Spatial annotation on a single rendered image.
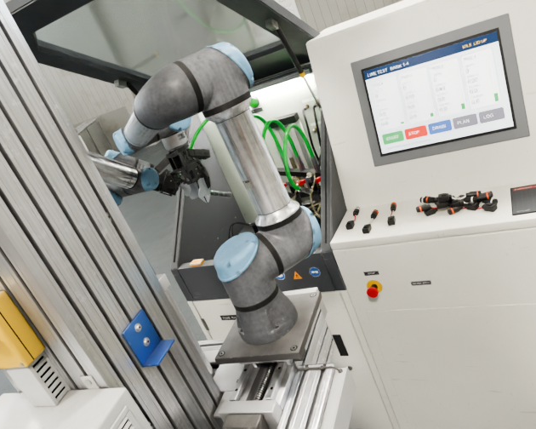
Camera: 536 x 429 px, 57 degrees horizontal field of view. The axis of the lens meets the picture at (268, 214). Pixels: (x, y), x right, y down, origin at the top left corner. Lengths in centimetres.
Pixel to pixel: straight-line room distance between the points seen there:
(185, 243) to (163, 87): 108
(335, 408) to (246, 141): 60
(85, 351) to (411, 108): 118
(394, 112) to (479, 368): 87
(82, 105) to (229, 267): 1042
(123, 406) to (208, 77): 65
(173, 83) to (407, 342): 117
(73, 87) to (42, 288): 1056
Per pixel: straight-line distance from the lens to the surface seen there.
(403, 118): 167
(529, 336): 172
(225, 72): 109
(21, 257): 89
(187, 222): 207
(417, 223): 157
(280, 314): 119
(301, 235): 117
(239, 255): 111
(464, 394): 193
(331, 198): 169
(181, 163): 159
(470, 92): 164
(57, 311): 93
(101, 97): 1107
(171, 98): 105
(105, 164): 155
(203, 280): 196
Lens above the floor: 173
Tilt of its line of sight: 22 degrees down
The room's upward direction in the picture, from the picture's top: 23 degrees counter-clockwise
